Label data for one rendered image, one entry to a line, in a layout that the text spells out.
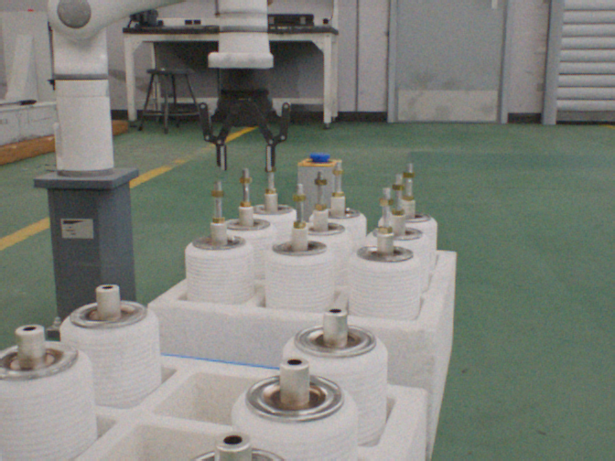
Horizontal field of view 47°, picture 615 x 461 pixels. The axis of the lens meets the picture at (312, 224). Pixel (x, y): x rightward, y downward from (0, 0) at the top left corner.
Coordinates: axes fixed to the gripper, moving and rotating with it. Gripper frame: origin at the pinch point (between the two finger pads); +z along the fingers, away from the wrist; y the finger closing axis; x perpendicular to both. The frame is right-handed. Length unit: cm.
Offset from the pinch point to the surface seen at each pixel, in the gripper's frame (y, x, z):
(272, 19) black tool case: 15, -455, -47
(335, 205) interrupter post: -14.1, -7.2, 8.3
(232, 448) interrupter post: -5, 71, 7
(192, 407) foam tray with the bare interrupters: 3.1, 38.9, 21.2
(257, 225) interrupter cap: -1.6, 0.4, 10.0
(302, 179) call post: -8.6, -24.1, 6.7
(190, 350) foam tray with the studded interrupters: 6.6, 18.4, 23.3
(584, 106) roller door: -239, -478, 20
